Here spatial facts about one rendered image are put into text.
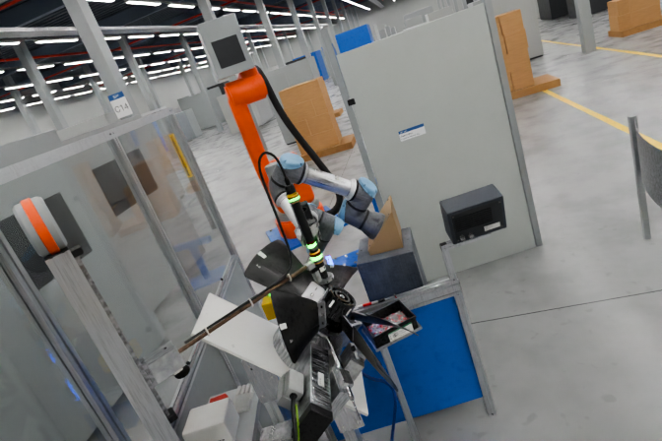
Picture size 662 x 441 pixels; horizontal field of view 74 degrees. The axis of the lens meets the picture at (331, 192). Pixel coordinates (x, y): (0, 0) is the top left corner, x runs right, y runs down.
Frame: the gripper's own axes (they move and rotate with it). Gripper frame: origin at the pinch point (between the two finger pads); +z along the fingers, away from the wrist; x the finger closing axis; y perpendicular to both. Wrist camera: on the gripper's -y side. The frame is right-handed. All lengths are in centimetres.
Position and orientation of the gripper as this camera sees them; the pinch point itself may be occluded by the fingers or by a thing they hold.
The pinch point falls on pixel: (306, 235)
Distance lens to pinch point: 161.9
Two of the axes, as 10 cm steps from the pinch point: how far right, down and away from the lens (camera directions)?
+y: 3.2, 9.0, 2.8
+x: -9.5, 3.2, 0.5
